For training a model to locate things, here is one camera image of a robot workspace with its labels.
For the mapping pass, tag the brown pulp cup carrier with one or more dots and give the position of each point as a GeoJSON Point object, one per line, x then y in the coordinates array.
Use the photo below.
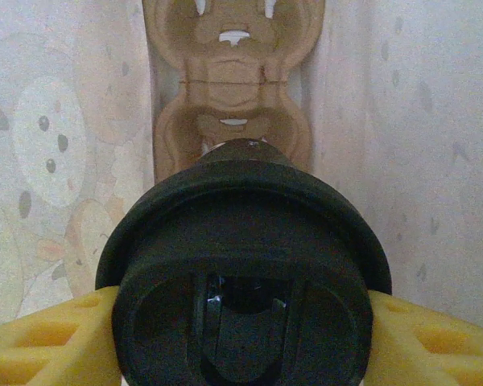
{"type": "Point", "coordinates": [233, 72]}

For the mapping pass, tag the white paper gift bag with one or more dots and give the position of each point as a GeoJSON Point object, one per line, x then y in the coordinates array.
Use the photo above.
{"type": "Point", "coordinates": [64, 120]}

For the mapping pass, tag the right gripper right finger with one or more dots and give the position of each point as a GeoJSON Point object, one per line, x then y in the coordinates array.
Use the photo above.
{"type": "Point", "coordinates": [434, 354]}

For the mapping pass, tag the black plastic cup lid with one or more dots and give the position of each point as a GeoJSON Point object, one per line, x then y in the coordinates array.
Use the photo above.
{"type": "Point", "coordinates": [241, 241]}

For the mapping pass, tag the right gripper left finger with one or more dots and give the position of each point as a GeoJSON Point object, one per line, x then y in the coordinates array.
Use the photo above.
{"type": "Point", "coordinates": [44, 354]}

